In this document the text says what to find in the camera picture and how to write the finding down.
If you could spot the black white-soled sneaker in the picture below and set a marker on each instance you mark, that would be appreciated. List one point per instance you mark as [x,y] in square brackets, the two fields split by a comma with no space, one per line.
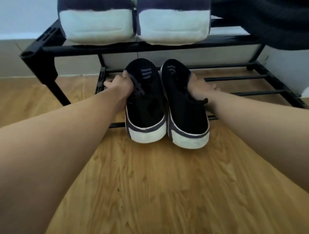
[147,108]
[185,120]

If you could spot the navy shoe with white sole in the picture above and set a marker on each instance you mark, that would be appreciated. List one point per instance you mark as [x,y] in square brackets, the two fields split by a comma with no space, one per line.
[96,26]
[172,27]

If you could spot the person's left hand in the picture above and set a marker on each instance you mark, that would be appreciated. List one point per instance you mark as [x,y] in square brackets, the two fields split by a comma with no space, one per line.
[122,85]

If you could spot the black metal shoe rack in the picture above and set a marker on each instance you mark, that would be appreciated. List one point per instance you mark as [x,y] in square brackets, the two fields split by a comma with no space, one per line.
[45,57]

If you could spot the person's right thumb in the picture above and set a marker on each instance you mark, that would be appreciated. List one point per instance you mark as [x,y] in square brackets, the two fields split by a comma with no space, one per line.
[191,78]

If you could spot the person's left thumb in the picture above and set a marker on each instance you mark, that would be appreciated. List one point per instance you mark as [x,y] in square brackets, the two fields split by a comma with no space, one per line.
[126,74]

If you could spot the person's right hand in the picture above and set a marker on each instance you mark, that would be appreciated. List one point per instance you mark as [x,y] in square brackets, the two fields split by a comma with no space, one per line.
[199,90]

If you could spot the person's right forearm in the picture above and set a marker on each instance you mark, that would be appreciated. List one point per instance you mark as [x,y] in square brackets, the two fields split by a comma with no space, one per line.
[260,135]

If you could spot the dark fabric garment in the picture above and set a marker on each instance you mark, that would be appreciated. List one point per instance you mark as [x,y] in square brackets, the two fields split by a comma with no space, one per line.
[265,21]

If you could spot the person's left forearm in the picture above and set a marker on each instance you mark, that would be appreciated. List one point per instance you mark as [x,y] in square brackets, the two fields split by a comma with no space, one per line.
[55,149]

